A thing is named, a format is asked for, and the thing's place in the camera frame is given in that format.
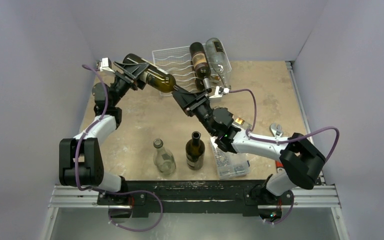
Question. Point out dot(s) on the short clear glass bottle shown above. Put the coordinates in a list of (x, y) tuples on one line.
[(163, 158)]

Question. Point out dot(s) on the square clear liquor bottle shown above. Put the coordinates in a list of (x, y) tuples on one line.
[(241, 123)]

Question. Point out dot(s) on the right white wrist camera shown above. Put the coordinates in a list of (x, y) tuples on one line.
[(219, 92)]

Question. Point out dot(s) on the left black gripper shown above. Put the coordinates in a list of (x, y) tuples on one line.
[(133, 71)]

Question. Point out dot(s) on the clear glass wine bottle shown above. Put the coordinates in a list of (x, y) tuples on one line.
[(218, 60)]

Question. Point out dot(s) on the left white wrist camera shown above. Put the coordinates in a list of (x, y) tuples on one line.
[(105, 65)]

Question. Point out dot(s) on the clear plastic screw box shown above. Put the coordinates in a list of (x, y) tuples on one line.
[(229, 165)]

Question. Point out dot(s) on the dark brown wine bottle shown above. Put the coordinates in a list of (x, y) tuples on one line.
[(195, 151)]

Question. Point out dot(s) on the olive green wine bottle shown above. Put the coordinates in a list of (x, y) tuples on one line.
[(200, 64)]

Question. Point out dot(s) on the small clear bottle in rack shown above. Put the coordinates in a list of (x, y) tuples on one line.
[(219, 81)]

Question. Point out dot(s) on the dark green wine bottle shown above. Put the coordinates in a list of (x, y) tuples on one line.
[(153, 75)]

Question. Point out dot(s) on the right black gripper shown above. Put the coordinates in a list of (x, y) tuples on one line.
[(196, 103)]

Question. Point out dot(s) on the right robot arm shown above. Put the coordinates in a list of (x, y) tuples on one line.
[(301, 160)]

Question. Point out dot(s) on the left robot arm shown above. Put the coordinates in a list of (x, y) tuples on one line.
[(80, 159)]

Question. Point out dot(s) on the white wire wine rack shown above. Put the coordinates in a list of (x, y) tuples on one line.
[(178, 62)]

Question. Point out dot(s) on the dark bottle lying in rack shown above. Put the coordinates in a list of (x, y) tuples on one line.
[(199, 84)]

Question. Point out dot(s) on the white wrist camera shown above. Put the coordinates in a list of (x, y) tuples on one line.
[(219, 92), (105, 65)]

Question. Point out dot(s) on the red handled adjustable wrench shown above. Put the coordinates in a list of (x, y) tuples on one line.
[(277, 132)]

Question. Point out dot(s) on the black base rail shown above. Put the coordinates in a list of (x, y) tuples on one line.
[(243, 197)]

